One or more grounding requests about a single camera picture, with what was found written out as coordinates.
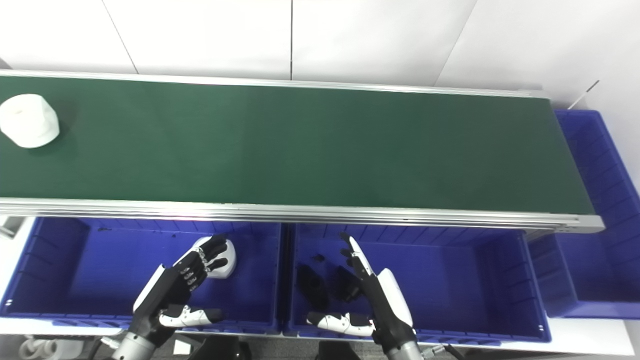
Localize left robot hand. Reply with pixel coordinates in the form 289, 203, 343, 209
131, 235, 229, 346

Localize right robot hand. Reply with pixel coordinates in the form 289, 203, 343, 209
306, 232, 417, 353

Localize white round plastic part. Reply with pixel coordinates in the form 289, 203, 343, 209
192, 236, 237, 280
0, 93, 60, 149

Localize black plastic part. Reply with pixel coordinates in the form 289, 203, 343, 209
296, 264, 331, 311
332, 265, 363, 303

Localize blue plastic bin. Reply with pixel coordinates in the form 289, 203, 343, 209
0, 216, 284, 337
528, 109, 640, 321
283, 222, 552, 347

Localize green conveyor belt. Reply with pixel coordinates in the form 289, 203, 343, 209
0, 75, 596, 216
0, 69, 606, 236

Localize aluminium conveyor leg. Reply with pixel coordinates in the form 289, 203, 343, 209
0, 216, 26, 240

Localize black robot leg cover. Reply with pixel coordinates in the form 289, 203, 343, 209
187, 336, 252, 360
315, 340, 361, 360

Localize thin white stick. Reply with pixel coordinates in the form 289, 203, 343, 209
567, 80, 600, 110

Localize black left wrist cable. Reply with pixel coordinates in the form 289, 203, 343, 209
87, 336, 121, 360

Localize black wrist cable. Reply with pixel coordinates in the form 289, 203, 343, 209
87, 336, 121, 360
422, 344, 468, 360

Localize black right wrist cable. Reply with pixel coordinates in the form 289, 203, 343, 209
422, 344, 468, 360

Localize white coiled hose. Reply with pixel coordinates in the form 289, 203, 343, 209
19, 336, 85, 360

